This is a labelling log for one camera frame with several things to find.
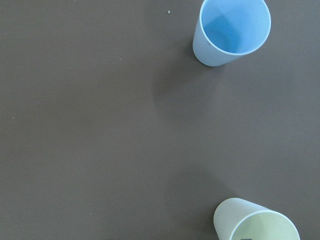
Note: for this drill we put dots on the light blue cup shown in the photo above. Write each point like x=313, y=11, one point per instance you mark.
x=227, y=30

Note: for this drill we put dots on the cream white cup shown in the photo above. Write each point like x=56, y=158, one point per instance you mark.
x=236, y=219

